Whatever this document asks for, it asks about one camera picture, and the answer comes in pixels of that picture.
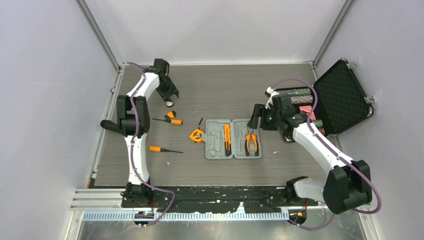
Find red card deck with triangle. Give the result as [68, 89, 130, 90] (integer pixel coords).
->
[299, 105, 316, 121]

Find orange tape measure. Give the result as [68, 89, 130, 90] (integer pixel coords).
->
[189, 117, 204, 143]

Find small round silver disc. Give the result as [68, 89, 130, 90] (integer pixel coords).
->
[165, 101, 174, 108]

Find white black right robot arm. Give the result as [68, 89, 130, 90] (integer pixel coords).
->
[247, 94, 373, 215]

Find black orange-tipped tool handle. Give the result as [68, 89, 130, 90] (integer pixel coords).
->
[100, 119, 122, 134]

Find orange black pliers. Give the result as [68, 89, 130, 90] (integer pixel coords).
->
[244, 128, 259, 157]

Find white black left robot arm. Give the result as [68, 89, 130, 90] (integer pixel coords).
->
[116, 58, 179, 207]

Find grey plastic tool case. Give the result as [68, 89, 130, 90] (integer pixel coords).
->
[203, 119, 262, 160]

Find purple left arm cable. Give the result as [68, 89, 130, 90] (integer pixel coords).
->
[125, 61, 176, 226]

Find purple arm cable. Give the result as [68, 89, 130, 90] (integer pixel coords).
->
[125, 61, 176, 226]
[269, 78, 382, 231]

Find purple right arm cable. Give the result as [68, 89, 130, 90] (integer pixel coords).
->
[269, 78, 382, 231]

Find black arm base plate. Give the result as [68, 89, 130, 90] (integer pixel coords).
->
[120, 185, 318, 214]

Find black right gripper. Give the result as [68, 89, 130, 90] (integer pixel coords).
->
[247, 104, 282, 132]

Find black aluminium poker chip case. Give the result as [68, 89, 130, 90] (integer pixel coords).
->
[273, 58, 374, 138]

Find small orange screwdriver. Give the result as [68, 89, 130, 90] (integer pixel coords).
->
[152, 118, 183, 125]

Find orange phillips screwdriver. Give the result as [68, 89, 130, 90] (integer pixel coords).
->
[148, 146, 183, 154]

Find orange utility knife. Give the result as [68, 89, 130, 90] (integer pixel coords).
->
[224, 123, 232, 157]

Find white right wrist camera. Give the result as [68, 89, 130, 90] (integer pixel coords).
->
[264, 87, 280, 110]

